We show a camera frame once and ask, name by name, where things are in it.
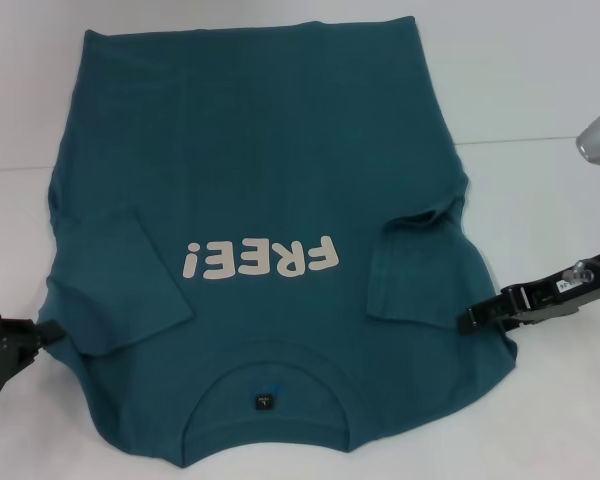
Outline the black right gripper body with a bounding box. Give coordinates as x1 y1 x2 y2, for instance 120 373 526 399
524 252 600 326

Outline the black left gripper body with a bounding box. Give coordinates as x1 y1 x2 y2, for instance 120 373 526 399
0 312 42 402

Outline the blue t-shirt with FREE print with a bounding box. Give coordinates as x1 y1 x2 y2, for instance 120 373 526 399
37 15 521 469

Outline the grey cable with metal plug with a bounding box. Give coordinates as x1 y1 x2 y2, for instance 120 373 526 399
569 259 597 285

